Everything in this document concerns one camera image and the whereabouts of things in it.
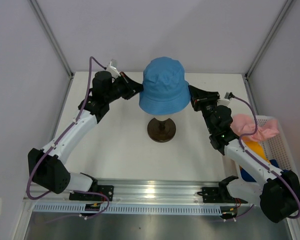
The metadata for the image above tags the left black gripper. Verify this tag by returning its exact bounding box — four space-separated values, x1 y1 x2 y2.
105 72 146 104

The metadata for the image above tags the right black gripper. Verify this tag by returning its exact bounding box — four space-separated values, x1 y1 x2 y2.
187 85 220 133

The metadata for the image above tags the blue bucket hat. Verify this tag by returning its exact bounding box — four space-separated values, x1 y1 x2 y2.
139 56 191 116

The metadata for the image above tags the cream mannequin head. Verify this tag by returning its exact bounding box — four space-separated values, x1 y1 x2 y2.
147 117 177 143

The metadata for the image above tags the pink bucket hat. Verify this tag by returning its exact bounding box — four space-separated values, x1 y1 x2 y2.
230 114 280 142

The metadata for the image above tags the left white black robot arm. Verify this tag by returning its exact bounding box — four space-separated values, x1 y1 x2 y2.
26 70 144 201

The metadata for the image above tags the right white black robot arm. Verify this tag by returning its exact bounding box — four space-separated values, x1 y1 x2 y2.
188 85 300 223

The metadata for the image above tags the yellow hat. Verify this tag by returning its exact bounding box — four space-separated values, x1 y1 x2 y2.
243 139 271 164

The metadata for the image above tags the dark blue hat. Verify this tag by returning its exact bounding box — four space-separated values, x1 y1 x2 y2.
236 158 288 186

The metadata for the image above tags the white plastic basket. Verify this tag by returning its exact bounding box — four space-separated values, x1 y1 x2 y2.
255 115 297 173

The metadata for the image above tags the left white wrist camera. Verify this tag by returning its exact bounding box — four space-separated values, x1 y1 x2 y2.
105 59 120 79

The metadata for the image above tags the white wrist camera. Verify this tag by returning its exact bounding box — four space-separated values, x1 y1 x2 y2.
217 92 234 107
105 59 120 79

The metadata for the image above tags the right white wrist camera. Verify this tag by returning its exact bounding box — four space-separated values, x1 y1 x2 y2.
217 92 234 107

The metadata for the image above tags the right aluminium corner post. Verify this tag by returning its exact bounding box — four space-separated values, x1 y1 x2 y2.
245 0 296 80

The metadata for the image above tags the aluminium corner post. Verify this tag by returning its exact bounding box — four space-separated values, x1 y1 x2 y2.
245 0 296 80
27 0 74 79

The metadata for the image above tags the aluminium mounting rail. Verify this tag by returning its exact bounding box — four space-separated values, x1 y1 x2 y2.
22 176 296 206

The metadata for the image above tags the left aluminium corner post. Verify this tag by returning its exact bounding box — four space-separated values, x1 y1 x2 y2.
27 0 74 79

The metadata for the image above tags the white slotted cable duct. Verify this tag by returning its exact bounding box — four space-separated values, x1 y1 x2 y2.
33 203 234 216

